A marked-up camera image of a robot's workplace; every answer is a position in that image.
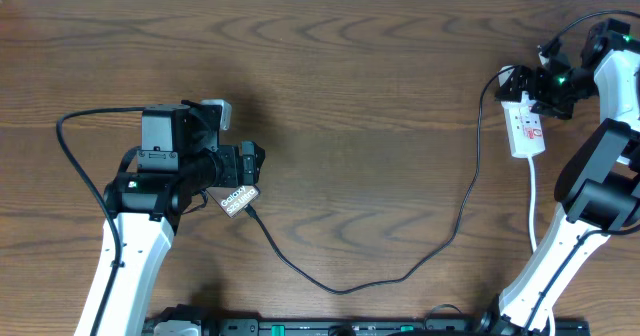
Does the gold smartphone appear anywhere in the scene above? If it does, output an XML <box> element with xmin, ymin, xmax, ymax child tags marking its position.
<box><xmin>206</xmin><ymin>185</ymin><xmax>260</xmax><ymax>219</ymax></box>

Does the black charging cable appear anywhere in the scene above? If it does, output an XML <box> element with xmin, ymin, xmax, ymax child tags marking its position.
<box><xmin>243</xmin><ymin>65</ymin><xmax>521</xmax><ymax>296</ymax></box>

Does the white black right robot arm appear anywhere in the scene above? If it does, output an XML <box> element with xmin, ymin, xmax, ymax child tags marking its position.
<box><xmin>474</xmin><ymin>10</ymin><xmax>639</xmax><ymax>335</ymax></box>

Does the white USB charger adapter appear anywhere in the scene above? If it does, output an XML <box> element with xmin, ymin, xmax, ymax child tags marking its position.
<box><xmin>498</xmin><ymin>65</ymin><xmax>516</xmax><ymax>88</ymax></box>

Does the white power strip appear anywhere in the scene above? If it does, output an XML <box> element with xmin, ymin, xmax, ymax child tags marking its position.
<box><xmin>499</xmin><ymin>92</ymin><xmax>545</xmax><ymax>159</ymax></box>

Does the white power strip cord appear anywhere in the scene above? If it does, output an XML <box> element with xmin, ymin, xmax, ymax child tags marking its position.
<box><xmin>527</xmin><ymin>156</ymin><xmax>557</xmax><ymax>336</ymax></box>

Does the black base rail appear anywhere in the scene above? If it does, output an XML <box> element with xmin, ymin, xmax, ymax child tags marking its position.
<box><xmin>142</xmin><ymin>303</ymin><xmax>591</xmax><ymax>336</ymax></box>

